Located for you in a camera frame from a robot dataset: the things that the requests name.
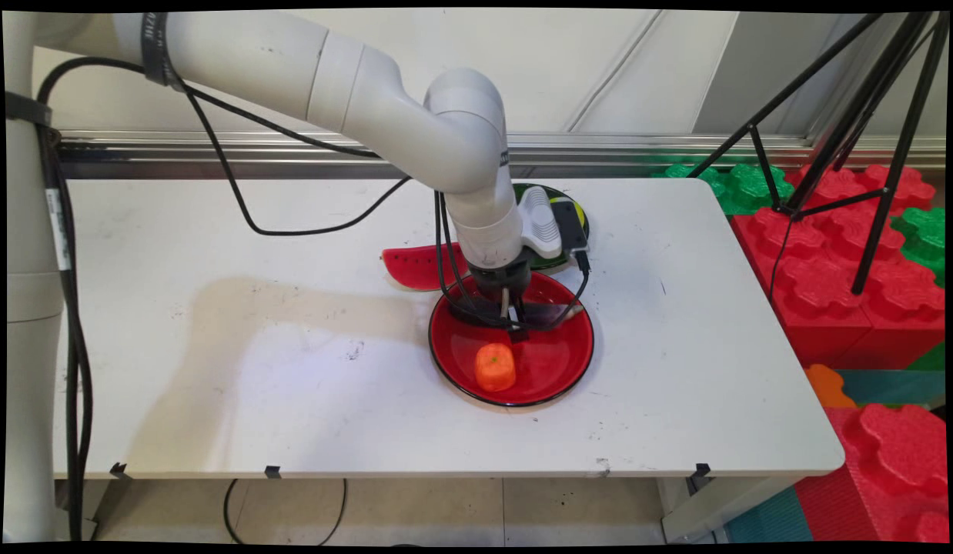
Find green enamel plate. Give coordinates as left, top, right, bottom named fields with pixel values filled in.
left=511, top=183, right=591, bottom=272

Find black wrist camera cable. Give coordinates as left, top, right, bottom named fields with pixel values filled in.
left=435, top=191, right=594, bottom=333

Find black camera tripod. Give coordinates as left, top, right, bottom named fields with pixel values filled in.
left=687, top=11, right=951, bottom=297

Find red enamel plate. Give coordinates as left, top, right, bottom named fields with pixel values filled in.
left=428, top=271, right=595, bottom=407

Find aluminium wall rail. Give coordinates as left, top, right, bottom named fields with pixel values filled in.
left=55, top=129, right=947, bottom=181

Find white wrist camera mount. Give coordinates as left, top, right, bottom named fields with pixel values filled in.
left=518, top=186, right=563, bottom=259

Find black cable under table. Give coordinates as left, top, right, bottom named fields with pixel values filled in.
left=222, top=478, right=348, bottom=547

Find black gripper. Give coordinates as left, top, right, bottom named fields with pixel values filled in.
left=467, top=260, right=533, bottom=344

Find white table leg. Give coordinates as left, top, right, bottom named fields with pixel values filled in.
left=660, top=475, right=797, bottom=544

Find black cable bundle on column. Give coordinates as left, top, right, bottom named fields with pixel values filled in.
left=36, top=123, right=95, bottom=541

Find orange foam block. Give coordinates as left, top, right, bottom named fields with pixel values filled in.
left=803, top=363, right=859, bottom=409

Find black strap on column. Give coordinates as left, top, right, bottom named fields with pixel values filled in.
left=5, top=91, right=54, bottom=128

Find teal foam block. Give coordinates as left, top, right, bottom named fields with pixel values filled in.
left=723, top=485, right=814, bottom=544
left=834, top=342, right=947, bottom=406

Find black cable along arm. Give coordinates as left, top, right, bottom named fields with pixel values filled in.
left=32, top=58, right=385, bottom=160

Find black strap on arm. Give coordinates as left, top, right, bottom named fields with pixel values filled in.
left=141, top=12, right=186, bottom=92

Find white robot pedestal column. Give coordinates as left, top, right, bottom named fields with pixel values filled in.
left=3, top=317, right=66, bottom=541

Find green foam block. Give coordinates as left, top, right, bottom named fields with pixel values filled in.
left=891, top=205, right=947, bottom=287
left=652, top=161, right=795, bottom=215

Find large red foam block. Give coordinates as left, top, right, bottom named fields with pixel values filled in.
left=731, top=163, right=947, bottom=369

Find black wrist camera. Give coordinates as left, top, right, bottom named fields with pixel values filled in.
left=552, top=199, right=592, bottom=255

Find toy watermelon slice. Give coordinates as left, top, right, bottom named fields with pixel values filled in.
left=381, top=245, right=470, bottom=292

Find black hanging loop cable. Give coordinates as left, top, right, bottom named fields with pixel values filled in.
left=167, top=73, right=413, bottom=237

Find orange toy fruit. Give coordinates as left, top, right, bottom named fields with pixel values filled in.
left=475, top=343, right=517, bottom=392

